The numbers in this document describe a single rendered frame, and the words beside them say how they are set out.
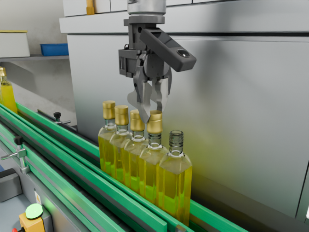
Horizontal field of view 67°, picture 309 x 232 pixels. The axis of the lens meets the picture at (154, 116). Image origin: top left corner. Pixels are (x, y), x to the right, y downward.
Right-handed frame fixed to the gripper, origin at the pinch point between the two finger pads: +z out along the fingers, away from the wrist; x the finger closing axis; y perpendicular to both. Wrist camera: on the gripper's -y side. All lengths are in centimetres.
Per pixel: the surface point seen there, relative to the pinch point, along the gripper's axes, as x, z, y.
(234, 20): -13.1, -19.3, -9.6
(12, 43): -37, -9, 225
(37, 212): 18.7, 32.0, 29.1
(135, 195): 4.0, 20.0, 2.6
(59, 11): -105, -42, 263
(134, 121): 1.4, 2.2, 5.0
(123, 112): 0.9, 1.3, 9.9
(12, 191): 19, 38, 55
